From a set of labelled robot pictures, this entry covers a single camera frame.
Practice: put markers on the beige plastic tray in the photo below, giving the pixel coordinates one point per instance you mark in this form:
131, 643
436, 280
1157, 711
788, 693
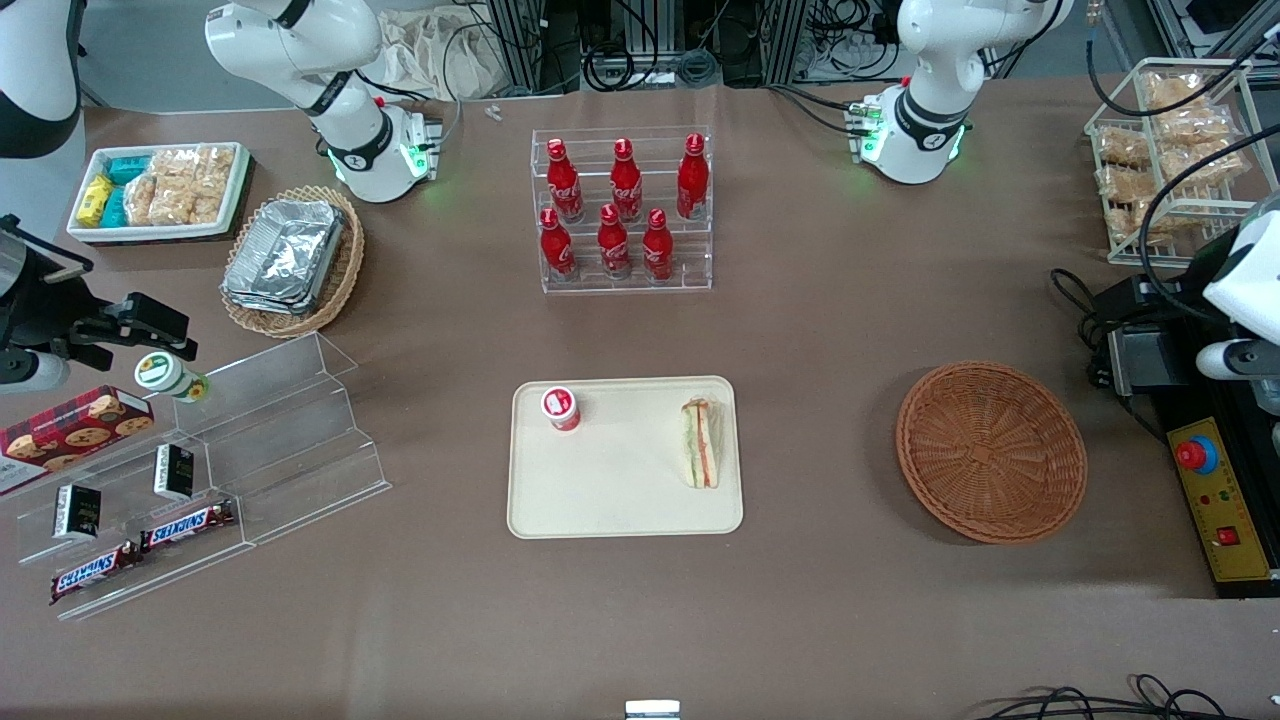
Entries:
620, 480

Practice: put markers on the white rectangular bin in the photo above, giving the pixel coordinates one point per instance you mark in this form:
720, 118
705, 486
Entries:
140, 233

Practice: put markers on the clear cracker snack bag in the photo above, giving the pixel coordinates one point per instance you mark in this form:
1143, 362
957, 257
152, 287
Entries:
216, 168
1135, 226
1200, 165
143, 200
1175, 92
1122, 148
192, 206
1190, 125
175, 165
1125, 185

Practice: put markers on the green lid cup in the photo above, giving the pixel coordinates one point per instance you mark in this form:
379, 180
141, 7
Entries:
160, 373

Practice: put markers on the brown wicker basket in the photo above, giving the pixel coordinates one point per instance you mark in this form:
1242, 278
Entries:
985, 450

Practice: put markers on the red lid cup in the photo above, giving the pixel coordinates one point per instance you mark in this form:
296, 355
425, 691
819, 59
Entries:
561, 408

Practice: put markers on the triangle sandwich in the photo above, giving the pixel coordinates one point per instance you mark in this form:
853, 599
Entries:
700, 450

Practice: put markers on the aluminium frame rack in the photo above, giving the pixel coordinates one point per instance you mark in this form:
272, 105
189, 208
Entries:
520, 40

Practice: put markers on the red tartan cookie box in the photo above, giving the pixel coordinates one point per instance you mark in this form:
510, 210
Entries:
60, 432

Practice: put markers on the clear acrylic stepped shelf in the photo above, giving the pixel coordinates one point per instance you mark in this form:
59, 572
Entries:
300, 440

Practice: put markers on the grey metal box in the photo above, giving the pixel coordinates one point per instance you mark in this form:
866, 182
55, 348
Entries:
1150, 362

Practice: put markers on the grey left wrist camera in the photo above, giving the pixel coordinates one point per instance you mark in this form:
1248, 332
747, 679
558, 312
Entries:
1235, 360

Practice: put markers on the small black box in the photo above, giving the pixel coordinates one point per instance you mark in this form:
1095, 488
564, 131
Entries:
77, 512
174, 472

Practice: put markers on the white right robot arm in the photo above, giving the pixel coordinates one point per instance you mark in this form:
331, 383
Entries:
350, 150

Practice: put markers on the red cola bottle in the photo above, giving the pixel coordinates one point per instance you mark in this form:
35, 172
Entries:
626, 185
692, 180
657, 248
565, 185
557, 248
614, 245

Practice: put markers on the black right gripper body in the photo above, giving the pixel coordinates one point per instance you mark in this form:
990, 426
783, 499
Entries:
40, 302

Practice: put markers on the yellow black control box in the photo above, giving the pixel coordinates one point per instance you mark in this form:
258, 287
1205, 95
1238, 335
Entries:
1225, 500

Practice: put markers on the yellow snack packet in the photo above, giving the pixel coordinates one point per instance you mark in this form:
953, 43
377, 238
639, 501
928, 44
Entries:
94, 197

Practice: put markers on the silver foil tray stack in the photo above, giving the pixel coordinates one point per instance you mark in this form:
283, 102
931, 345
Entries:
285, 255

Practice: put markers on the snickers bar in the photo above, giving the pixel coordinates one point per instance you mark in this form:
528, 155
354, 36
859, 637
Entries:
95, 572
188, 525

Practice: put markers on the teal snack packet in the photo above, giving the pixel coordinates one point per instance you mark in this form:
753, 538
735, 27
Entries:
115, 207
128, 169

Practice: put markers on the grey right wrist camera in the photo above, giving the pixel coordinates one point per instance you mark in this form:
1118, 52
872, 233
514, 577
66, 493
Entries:
30, 372

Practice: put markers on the beige cloth bag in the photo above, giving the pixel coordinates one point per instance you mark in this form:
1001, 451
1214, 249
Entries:
440, 50

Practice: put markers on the clear acrylic bottle rack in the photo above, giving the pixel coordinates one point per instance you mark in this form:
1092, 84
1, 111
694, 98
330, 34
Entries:
697, 255

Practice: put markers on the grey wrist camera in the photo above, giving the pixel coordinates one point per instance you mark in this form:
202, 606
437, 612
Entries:
1235, 360
30, 372

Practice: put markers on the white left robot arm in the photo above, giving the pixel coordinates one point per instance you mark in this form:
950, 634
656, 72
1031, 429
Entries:
920, 130

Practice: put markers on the light wicker basket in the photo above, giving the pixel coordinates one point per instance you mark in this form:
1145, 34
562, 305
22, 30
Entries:
345, 290

